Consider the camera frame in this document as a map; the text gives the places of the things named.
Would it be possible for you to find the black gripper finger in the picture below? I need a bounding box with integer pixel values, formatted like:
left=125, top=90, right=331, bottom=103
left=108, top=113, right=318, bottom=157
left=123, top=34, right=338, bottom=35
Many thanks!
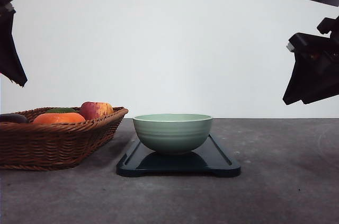
left=283, top=51, right=316, bottom=105
left=0, top=11, right=28, bottom=87
left=300, top=55, right=339, bottom=105

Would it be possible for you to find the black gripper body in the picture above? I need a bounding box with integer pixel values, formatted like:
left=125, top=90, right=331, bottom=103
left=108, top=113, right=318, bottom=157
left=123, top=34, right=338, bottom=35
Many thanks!
left=0, top=0, right=16, bottom=24
left=287, top=16, right=339, bottom=60

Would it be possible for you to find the light green ceramic bowl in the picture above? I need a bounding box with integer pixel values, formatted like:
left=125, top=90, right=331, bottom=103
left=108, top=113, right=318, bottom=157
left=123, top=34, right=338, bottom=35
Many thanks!
left=133, top=113, right=213, bottom=155

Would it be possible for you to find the brown wicker basket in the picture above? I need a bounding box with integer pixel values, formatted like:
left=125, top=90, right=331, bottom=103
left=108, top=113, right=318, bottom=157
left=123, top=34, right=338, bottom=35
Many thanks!
left=0, top=106, right=128, bottom=171

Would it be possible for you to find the dark purple eggplant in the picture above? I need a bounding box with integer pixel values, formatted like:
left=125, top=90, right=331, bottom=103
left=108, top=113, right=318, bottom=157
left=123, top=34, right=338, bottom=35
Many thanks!
left=0, top=113, right=28, bottom=123

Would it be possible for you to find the orange tangerine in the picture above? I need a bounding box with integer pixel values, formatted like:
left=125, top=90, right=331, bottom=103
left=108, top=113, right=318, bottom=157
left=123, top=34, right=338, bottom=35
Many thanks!
left=34, top=113, right=86, bottom=124

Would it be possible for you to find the dark green avocado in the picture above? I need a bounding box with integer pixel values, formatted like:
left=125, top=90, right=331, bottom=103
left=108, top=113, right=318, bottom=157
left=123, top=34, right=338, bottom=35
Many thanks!
left=46, top=107, right=77, bottom=113

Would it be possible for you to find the red yellow apple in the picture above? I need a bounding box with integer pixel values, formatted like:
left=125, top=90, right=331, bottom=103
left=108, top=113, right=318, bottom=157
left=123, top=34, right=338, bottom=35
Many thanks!
left=81, top=101, right=113, bottom=120

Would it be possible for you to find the dark blue rectangular tray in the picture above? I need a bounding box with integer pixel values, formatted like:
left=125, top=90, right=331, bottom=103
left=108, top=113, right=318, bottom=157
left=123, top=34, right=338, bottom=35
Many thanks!
left=117, top=134, right=241, bottom=177

